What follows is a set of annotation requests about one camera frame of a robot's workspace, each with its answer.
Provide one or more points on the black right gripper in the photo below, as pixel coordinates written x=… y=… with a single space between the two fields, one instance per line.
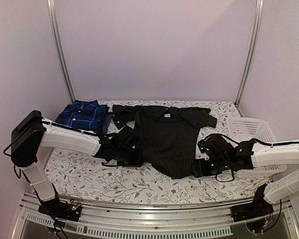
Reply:
x=201 y=170

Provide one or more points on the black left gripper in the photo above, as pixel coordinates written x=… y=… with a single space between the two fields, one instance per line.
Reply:
x=137 y=161

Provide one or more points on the black pinstriped long sleeve shirt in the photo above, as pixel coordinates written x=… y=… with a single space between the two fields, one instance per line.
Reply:
x=168 y=136

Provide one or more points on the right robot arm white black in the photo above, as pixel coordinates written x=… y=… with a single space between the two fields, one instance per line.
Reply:
x=256 y=153

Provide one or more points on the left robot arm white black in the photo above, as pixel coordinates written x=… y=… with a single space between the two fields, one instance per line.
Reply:
x=34 y=131

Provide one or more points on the white plastic laundry basket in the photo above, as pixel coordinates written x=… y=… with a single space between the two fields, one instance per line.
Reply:
x=243 y=129

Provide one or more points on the blue plaid folded shirt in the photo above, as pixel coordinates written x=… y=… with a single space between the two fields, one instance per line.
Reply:
x=83 y=115

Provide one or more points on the floral white tablecloth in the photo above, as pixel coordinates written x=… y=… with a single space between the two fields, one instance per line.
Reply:
x=78 y=175

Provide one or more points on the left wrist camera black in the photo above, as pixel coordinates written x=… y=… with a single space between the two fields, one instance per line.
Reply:
x=128 y=138

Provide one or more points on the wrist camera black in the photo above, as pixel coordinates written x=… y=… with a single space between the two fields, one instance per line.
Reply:
x=128 y=138
x=216 y=146

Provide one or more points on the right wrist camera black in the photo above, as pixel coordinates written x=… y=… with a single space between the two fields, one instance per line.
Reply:
x=216 y=146

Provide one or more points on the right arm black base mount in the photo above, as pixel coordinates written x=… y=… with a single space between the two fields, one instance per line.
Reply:
x=257 y=208

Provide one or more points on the aluminium front rail frame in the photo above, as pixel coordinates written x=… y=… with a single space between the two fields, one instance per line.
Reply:
x=102 y=220

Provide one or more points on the left aluminium frame post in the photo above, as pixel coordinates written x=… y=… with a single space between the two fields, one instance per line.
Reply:
x=59 y=49

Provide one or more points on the aluminium frame post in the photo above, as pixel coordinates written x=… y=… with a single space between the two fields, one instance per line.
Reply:
x=251 y=51
x=59 y=49

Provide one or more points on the right aluminium frame post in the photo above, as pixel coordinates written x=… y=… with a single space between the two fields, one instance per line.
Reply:
x=251 y=51

